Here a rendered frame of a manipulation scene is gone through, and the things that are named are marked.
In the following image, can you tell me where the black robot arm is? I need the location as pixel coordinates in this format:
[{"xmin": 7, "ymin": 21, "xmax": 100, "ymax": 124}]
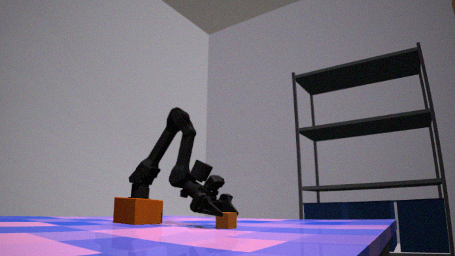
[{"xmin": 128, "ymin": 107, "xmax": 225, "ymax": 200}]

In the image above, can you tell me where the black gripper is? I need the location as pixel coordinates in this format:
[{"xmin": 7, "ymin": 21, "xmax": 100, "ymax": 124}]
[{"xmin": 190, "ymin": 185, "xmax": 239, "ymax": 217}]

